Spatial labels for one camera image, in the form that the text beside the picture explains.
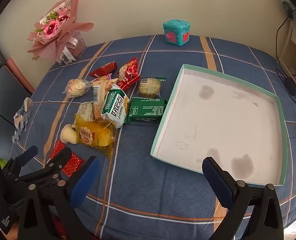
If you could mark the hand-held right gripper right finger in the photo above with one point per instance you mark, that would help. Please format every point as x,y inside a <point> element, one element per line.
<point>216,180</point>

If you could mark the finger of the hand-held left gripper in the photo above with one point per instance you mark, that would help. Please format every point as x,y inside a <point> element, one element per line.
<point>29,153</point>
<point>60,158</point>

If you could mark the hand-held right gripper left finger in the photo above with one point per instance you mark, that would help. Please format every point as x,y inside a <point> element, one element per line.
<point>85,180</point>

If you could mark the red patterned packet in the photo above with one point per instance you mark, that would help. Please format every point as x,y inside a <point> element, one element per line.
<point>73,166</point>

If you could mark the cream cone-shaped pastry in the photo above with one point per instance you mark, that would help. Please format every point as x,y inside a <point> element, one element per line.
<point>68,135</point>

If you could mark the yellow snack packet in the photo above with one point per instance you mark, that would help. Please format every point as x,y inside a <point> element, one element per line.
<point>93,135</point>

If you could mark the pale green snack packet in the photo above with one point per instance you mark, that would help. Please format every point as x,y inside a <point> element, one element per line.
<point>85,110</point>

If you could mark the white tray box teal rim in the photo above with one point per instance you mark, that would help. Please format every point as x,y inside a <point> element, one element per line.
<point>225,125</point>

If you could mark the cream pastry clear wrap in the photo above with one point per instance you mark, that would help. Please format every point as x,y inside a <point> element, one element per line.
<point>75,87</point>

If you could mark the white green bread packet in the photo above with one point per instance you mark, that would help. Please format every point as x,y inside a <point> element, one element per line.
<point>114,107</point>

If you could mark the orange print bread packet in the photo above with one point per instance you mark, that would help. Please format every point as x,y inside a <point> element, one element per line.
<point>99,93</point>

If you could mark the dark green snack packet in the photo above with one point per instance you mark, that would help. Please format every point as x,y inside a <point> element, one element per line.
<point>145,110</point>

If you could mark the pink snack packet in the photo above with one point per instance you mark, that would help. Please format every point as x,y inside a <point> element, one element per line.
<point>105,77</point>

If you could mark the dark red snack packet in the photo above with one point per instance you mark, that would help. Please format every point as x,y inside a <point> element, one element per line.
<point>104,69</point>

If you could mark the red printed snack bag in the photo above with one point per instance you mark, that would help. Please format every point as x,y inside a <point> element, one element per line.
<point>128,75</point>

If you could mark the round cookie clear packet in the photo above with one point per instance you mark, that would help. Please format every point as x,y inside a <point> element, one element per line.
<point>149,88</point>

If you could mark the green printed item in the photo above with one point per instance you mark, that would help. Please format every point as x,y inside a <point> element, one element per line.
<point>1,163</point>

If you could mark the blue white crumpled wrapper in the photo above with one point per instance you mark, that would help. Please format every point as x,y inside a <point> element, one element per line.
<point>21,118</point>

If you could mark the blue plaid bed sheet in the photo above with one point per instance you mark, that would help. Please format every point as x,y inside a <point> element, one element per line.
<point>138,180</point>

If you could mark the dark cabinet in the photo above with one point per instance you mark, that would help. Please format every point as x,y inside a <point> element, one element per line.
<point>3,85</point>

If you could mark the clear box with ribbon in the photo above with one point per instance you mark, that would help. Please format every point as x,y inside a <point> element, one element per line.
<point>76,45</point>

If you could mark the pink flower bouquet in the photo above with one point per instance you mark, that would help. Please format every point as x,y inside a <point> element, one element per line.
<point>53,27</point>

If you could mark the teal toy chest box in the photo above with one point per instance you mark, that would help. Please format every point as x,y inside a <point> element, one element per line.
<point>175,33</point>

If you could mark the cream bedside shelf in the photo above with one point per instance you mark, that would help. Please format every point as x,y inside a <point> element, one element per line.
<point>291,45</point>

